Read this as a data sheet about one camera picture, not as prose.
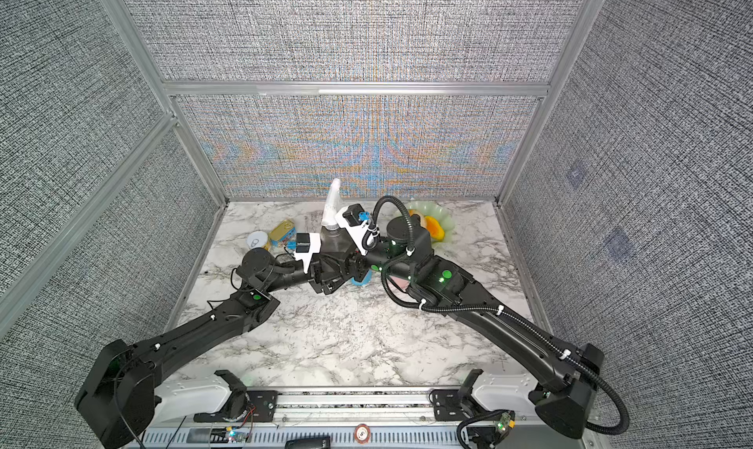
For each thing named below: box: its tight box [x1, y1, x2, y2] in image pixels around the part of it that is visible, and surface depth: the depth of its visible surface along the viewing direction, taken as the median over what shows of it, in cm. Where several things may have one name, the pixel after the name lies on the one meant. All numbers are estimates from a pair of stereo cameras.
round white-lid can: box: [246, 230, 268, 250], surface depth 102 cm
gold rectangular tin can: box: [268, 219, 297, 245], surface depth 108 cm
